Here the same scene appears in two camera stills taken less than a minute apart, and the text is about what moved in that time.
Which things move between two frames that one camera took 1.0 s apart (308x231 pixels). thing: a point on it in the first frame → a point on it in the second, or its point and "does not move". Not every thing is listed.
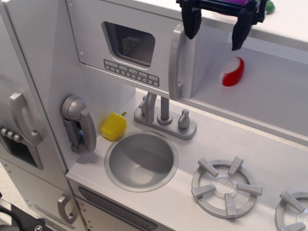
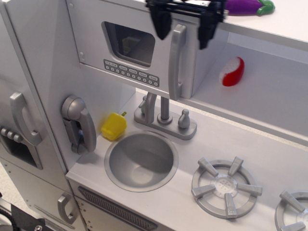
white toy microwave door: (146, 40) does not move
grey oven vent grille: (118, 209) does not move
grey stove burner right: (291, 212) does not move
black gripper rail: (250, 12) → (211, 11)
